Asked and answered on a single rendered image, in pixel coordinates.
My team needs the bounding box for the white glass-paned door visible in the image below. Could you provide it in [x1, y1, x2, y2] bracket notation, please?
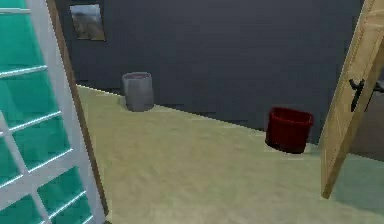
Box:
[0, 0, 110, 224]

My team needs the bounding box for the grey trash can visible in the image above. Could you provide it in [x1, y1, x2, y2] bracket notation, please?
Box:
[121, 71, 155, 113]

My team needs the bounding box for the red trash can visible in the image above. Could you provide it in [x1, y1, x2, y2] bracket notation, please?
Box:
[264, 106, 315, 155]

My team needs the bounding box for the light wooden door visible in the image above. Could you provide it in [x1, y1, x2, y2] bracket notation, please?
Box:
[319, 0, 384, 200]

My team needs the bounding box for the black door handle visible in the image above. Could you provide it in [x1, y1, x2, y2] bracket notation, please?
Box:
[348, 78, 366, 113]

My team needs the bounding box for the framed wall picture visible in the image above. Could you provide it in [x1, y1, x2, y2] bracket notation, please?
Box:
[69, 3, 107, 42]

